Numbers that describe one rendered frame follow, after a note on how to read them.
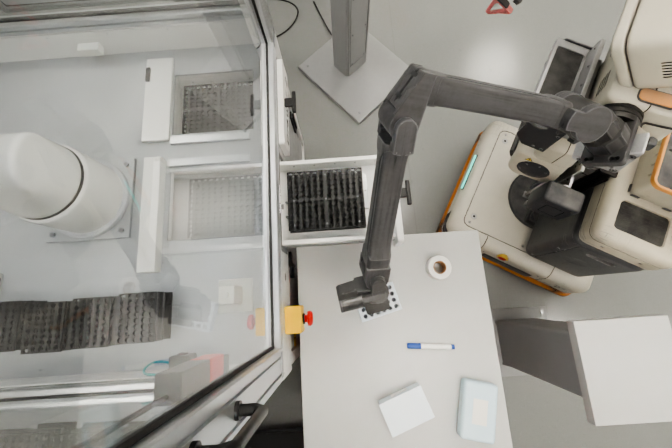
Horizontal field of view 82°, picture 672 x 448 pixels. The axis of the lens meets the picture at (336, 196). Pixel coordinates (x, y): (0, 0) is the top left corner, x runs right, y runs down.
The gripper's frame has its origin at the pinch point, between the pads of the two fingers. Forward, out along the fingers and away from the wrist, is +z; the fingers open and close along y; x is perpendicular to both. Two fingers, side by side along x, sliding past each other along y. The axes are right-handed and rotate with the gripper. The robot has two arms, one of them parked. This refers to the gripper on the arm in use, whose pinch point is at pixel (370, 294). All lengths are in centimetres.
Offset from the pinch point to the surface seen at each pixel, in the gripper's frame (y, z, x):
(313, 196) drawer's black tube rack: -30.9, -8.8, -8.5
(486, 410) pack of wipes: 38.2, 0.2, 21.1
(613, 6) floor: -119, 73, 197
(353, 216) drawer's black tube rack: -21.9, -9.1, 1.0
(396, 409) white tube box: 31.1, 0.3, -2.4
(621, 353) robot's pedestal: 36, 3, 65
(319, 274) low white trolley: -10.1, 5.5, -13.0
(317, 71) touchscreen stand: -127, 76, 15
